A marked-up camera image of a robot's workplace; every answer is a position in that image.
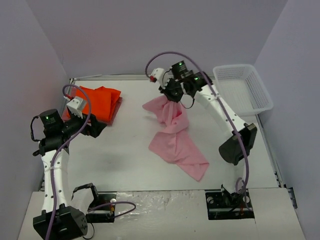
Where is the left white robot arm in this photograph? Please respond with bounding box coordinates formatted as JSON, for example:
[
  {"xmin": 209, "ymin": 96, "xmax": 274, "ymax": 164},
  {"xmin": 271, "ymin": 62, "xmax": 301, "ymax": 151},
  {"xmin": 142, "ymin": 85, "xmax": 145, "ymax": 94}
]
[{"xmin": 32, "ymin": 109, "xmax": 107, "ymax": 240}]

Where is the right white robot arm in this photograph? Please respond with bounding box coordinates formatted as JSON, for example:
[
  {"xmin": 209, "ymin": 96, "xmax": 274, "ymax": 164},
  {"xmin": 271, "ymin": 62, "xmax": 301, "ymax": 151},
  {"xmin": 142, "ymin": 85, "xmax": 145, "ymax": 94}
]
[{"xmin": 151, "ymin": 61, "xmax": 258, "ymax": 207}]

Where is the folded orange t shirt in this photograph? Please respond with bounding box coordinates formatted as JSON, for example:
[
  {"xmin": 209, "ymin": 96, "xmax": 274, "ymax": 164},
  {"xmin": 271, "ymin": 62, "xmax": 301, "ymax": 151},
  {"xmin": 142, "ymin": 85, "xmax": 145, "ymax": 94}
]
[{"xmin": 80, "ymin": 86, "xmax": 121, "ymax": 122}]

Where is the white plastic basket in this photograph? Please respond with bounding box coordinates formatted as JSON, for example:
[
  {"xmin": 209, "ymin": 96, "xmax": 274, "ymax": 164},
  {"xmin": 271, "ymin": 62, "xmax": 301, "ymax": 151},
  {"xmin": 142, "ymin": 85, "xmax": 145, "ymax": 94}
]
[{"xmin": 212, "ymin": 64, "xmax": 274, "ymax": 116}]

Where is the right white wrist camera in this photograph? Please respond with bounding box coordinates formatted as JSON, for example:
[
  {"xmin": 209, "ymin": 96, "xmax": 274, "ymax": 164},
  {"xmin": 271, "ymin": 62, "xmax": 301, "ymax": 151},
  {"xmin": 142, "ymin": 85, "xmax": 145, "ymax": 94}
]
[{"xmin": 149, "ymin": 68, "xmax": 169, "ymax": 89}]

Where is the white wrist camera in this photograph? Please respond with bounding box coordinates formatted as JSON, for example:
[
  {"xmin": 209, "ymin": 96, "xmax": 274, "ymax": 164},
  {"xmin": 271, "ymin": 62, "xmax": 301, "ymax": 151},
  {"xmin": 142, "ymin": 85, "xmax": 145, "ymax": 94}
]
[
  {"xmin": 149, "ymin": 68, "xmax": 169, "ymax": 89},
  {"xmin": 66, "ymin": 96, "xmax": 87, "ymax": 119}
]

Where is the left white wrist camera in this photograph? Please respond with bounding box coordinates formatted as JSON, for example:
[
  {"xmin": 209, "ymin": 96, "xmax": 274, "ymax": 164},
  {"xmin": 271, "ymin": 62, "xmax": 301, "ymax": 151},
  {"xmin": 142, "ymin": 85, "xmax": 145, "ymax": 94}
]
[{"xmin": 66, "ymin": 96, "xmax": 87, "ymax": 119}]

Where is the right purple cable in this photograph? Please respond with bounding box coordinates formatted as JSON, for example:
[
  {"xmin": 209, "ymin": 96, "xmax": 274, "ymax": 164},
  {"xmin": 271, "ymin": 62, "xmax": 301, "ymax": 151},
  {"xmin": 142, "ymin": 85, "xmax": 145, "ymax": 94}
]
[{"xmin": 145, "ymin": 51, "xmax": 252, "ymax": 211}]

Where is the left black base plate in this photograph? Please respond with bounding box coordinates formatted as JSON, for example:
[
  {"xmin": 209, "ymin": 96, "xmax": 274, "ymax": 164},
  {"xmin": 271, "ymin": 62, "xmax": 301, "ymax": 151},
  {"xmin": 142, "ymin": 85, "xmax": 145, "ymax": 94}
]
[{"xmin": 86, "ymin": 192, "xmax": 117, "ymax": 224}]

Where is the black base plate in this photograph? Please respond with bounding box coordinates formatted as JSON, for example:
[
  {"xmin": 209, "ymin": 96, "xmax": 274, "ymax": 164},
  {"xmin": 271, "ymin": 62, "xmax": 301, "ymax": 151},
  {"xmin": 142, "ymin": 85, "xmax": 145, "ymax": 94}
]
[
  {"xmin": 86, "ymin": 192, "xmax": 117, "ymax": 224},
  {"xmin": 205, "ymin": 189, "xmax": 255, "ymax": 221}
]

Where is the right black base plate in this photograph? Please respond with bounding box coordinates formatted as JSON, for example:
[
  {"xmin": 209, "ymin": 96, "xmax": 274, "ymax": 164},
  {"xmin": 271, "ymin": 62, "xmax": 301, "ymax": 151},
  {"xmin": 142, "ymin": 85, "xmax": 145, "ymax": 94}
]
[{"xmin": 205, "ymin": 189, "xmax": 255, "ymax": 221}]

